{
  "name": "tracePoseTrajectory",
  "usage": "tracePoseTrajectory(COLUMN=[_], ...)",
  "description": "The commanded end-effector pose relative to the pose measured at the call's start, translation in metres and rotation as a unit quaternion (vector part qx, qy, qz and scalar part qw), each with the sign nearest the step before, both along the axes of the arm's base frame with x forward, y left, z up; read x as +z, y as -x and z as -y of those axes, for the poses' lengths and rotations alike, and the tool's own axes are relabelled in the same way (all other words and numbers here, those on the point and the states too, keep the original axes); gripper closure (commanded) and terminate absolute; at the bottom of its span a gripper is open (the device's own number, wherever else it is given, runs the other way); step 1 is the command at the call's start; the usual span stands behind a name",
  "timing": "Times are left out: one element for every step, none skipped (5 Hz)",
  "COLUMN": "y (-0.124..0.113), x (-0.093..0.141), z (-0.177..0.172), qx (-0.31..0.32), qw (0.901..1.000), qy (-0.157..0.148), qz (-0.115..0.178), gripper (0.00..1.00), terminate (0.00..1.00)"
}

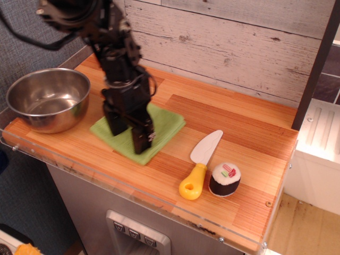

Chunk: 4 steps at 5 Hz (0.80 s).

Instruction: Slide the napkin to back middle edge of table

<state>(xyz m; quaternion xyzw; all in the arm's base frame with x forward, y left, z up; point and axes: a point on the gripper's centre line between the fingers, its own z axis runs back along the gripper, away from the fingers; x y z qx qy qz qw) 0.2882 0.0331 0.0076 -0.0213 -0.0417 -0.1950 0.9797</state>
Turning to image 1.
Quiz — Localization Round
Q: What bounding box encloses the dark grey right post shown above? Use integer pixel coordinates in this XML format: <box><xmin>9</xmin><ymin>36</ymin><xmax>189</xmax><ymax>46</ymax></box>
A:
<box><xmin>291</xmin><ymin>0</ymin><xmax>339</xmax><ymax>131</ymax></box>

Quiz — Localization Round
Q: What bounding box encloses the toy knife yellow handle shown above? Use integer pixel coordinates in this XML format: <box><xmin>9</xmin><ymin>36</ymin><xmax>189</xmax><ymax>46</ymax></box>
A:
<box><xmin>178</xmin><ymin>130</ymin><xmax>224</xmax><ymax>200</ymax></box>

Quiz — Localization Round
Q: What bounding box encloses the grey dispenser panel with buttons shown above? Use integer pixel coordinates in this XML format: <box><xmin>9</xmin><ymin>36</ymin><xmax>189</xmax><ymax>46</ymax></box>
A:
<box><xmin>106</xmin><ymin>210</ymin><xmax>172</xmax><ymax>254</ymax></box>

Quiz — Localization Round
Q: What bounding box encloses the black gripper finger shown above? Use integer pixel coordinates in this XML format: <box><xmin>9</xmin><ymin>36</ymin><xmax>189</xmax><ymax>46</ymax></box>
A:
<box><xmin>103</xmin><ymin>102</ymin><xmax>128</xmax><ymax>136</ymax></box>
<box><xmin>132</xmin><ymin>124</ymin><xmax>156</xmax><ymax>154</ymax></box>

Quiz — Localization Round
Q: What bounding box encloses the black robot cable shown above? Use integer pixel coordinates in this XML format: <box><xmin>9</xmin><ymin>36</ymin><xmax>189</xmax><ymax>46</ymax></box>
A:
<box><xmin>0</xmin><ymin>7</ymin><xmax>80</xmax><ymax>52</ymax></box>

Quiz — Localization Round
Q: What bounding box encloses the orange plush toy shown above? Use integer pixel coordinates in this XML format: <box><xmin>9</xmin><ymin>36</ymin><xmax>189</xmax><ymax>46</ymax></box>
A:
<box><xmin>14</xmin><ymin>243</ymin><xmax>41</xmax><ymax>255</ymax></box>

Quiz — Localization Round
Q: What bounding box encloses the stainless steel bowl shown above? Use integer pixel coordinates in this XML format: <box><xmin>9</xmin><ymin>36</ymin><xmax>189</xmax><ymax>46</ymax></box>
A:
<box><xmin>6</xmin><ymin>68</ymin><xmax>90</xmax><ymax>134</ymax></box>

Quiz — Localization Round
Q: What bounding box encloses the green towel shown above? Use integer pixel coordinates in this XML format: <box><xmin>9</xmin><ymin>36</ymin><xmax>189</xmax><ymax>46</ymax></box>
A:
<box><xmin>90</xmin><ymin>104</ymin><xmax>186</xmax><ymax>165</ymax></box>

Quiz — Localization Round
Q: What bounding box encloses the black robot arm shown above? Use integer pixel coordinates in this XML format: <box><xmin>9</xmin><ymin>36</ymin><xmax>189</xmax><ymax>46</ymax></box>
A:
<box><xmin>37</xmin><ymin>1</ymin><xmax>155</xmax><ymax>154</ymax></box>

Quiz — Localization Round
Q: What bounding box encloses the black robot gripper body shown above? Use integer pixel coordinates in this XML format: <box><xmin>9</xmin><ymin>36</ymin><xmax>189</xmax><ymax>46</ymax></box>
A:
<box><xmin>100</xmin><ymin>58</ymin><xmax>153</xmax><ymax>128</ymax></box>

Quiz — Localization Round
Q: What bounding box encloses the clear acrylic table guard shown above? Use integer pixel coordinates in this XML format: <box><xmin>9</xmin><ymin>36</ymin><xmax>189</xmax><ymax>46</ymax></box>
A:
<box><xmin>3</xmin><ymin>123</ymin><xmax>297</xmax><ymax>254</ymax></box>

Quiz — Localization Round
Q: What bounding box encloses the plush sushi roll toy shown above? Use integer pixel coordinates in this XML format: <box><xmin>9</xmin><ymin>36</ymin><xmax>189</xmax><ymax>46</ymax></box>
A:
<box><xmin>209</xmin><ymin>163</ymin><xmax>241</xmax><ymax>197</ymax></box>

